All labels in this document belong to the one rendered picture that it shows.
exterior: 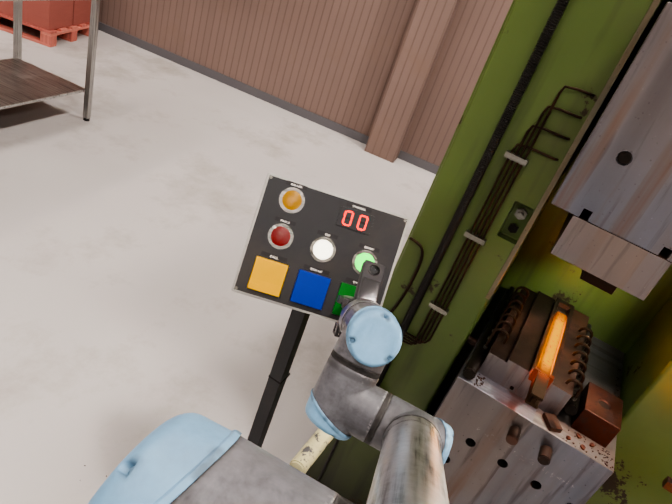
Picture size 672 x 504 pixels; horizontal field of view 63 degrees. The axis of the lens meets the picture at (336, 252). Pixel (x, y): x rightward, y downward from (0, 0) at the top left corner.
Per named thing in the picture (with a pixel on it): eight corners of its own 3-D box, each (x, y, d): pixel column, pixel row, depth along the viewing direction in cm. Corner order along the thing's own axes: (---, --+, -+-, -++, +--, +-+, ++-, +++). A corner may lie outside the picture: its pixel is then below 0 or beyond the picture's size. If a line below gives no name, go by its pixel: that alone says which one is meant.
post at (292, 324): (234, 508, 183) (330, 243, 129) (225, 501, 184) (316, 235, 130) (242, 500, 186) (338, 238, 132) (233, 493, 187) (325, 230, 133)
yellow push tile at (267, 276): (278, 297, 122) (288, 265, 123) (246, 287, 122) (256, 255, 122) (278, 297, 124) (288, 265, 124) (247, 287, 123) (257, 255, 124)
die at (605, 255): (643, 301, 110) (672, 263, 105) (549, 253, 115) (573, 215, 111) (645, 237, 144) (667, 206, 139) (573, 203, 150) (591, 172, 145)
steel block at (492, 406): (518, 578, 140) (614, 472, 118) (391, 488, 151) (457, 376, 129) (550, 444, 186) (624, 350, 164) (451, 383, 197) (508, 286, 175)
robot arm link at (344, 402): (356, 455, 86) (392, 384, 86) (293, 419, 88) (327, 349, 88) (363, 440, 95) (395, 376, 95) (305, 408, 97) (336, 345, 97)
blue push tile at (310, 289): (321, 310, 123) (331, 278, 123) (289, 301, 123) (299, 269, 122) (320, 309, 125) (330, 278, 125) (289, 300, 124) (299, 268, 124)
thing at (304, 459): (302, 482, 130) (308, 468, 127) (284, 469, 131) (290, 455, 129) (378, 385, 166) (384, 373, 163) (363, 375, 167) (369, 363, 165)
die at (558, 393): (555, 418, 127) (574, 393, 123) (477, 371, 133) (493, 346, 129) (575, 336, 162) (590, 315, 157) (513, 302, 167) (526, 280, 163)
